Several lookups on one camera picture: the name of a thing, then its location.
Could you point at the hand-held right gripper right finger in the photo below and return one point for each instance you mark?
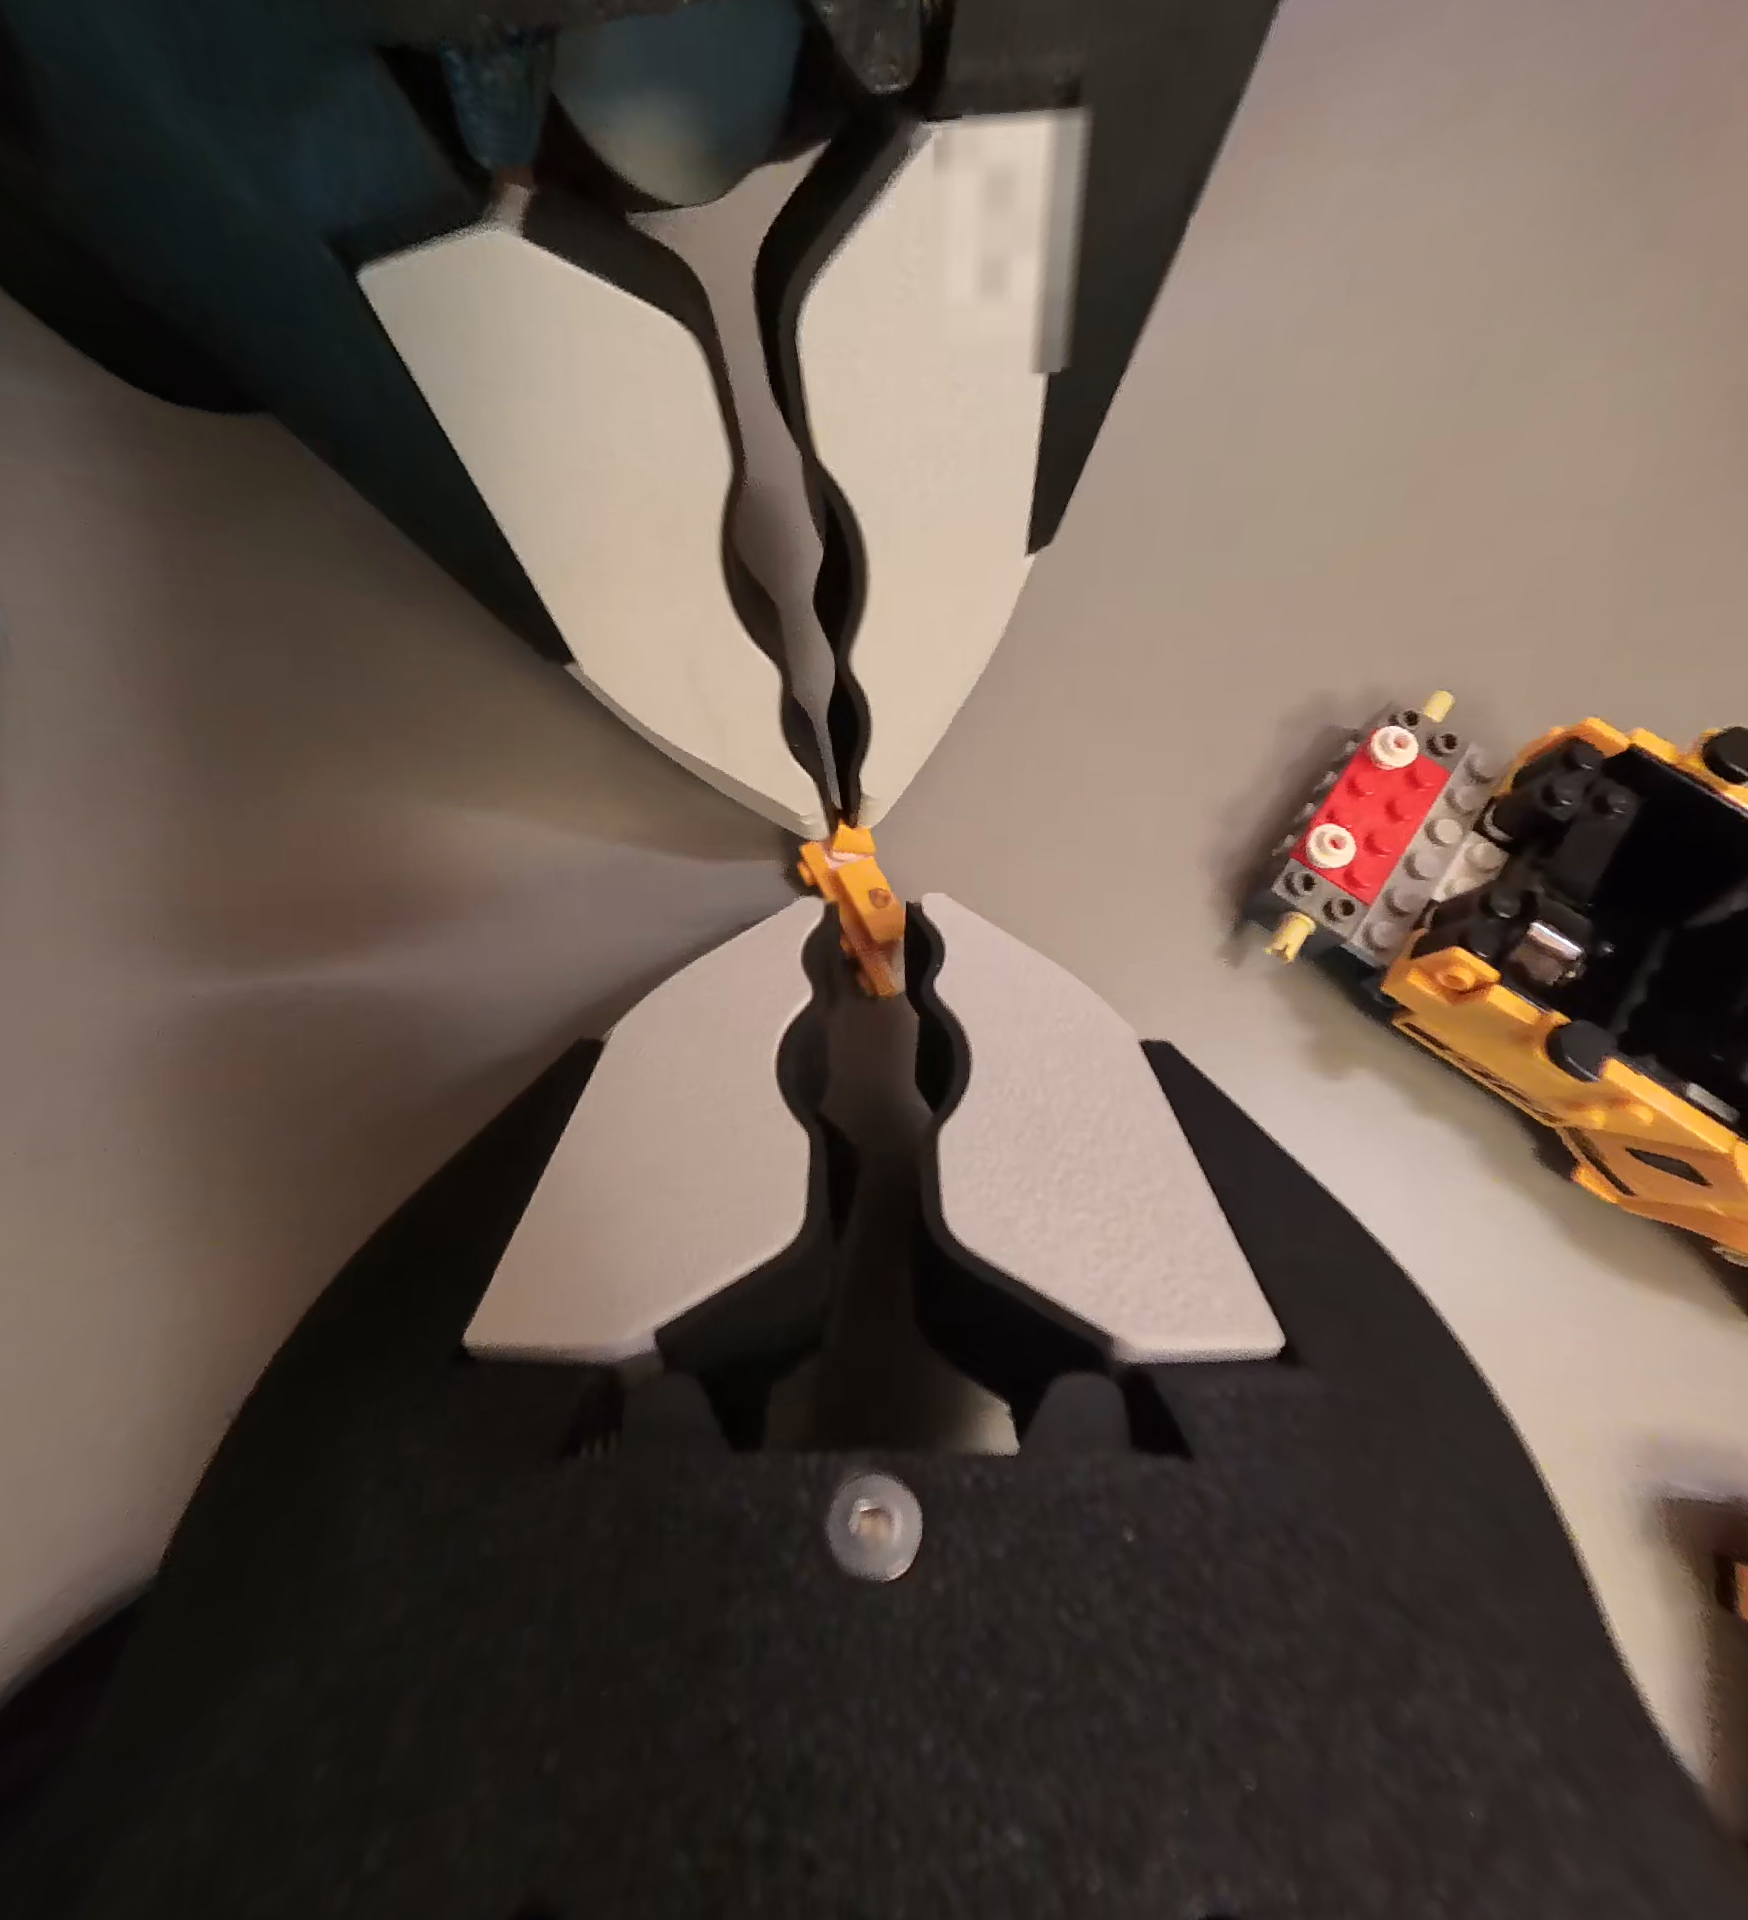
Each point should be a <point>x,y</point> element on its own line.
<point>1100,1167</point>

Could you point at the orange and red lego assembly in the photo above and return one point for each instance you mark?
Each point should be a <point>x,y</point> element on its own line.
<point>862,897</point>

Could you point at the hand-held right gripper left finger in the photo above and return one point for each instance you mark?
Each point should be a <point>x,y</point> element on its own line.
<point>664,1167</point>

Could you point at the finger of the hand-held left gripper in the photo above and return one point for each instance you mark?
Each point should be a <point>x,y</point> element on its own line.
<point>571,451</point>
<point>951,495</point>

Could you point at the yellow lego car model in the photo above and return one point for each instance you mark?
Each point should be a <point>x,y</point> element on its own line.
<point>1639,1019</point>

